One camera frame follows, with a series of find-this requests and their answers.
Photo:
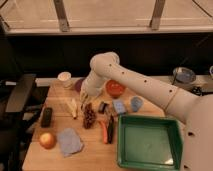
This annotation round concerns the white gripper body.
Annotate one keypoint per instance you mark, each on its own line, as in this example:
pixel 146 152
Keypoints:
pixel 85 98

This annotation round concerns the metal fork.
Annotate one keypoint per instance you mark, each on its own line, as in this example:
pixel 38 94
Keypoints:
pixel 83 108

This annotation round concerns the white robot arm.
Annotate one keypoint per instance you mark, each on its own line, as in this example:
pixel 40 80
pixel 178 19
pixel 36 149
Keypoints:
pixel 196 112

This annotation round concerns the white paper cup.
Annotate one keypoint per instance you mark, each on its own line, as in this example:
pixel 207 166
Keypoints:
pixel 65 79

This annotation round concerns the blue cup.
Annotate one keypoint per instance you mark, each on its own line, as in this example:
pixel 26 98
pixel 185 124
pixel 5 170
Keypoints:
pixel 136 103

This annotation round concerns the banana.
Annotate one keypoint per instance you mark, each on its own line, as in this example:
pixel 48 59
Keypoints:
pixel 72 106

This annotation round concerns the purple bowl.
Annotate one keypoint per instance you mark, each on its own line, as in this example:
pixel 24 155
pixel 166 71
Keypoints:
pixel 78 84

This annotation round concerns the bunch of dark grapes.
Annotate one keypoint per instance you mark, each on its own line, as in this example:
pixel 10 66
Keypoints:
pixel 89 116

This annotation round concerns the small dark clip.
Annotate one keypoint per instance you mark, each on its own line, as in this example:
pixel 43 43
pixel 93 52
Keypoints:
pixel 102 107

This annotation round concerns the orange bowl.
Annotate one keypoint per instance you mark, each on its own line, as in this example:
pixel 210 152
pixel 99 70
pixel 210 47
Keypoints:
pixel 114 89

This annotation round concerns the blue sponge block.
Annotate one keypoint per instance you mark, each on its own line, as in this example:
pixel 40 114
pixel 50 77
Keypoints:
pixel 119 106

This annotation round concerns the black rectangular block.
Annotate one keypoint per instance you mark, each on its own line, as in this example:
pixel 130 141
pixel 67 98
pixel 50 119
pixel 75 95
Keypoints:
pixel 46 117

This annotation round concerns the blue grey cloth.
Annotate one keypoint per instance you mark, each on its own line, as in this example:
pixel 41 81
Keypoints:
pixel 69 142

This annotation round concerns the orange apple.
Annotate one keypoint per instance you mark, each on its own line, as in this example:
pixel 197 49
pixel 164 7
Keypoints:
pixel 47 140

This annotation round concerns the black chair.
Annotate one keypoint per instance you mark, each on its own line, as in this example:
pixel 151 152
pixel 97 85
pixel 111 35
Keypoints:
pixel 16 92

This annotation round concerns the green plastic tray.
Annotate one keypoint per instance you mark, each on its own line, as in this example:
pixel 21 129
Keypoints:
pixel 148 143

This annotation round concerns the grey bowl on ledge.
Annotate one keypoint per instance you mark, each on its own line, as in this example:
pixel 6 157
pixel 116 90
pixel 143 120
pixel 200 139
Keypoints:
pixel 184 75

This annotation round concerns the orange handled pliers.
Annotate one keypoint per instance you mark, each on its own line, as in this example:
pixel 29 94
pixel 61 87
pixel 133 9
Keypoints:
pixel 108 130

